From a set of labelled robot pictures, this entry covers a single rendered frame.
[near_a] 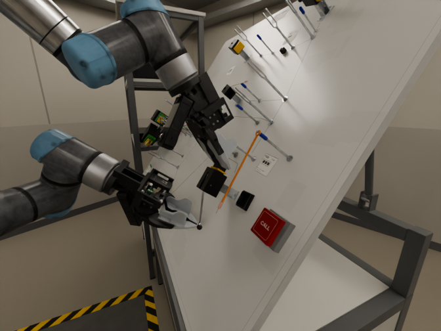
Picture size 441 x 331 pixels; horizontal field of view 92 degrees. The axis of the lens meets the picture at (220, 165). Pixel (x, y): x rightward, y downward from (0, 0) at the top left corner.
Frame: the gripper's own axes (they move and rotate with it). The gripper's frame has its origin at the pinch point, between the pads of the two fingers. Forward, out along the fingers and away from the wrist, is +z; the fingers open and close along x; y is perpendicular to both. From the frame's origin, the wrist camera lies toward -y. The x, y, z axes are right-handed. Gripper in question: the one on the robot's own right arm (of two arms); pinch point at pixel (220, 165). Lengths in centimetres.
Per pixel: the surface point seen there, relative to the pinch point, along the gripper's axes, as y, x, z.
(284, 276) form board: -8.0, -23.0, 11.4
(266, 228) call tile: -4.9, -18.4, 6.2
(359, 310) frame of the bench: 6, -20, 48
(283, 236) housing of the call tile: -3.7, -20.6, 7.9
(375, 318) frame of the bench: 7, -23, 49
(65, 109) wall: -38, 247, -54
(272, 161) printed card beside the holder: 8.7, -7.9, 3.6
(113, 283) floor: -82, 119, 77
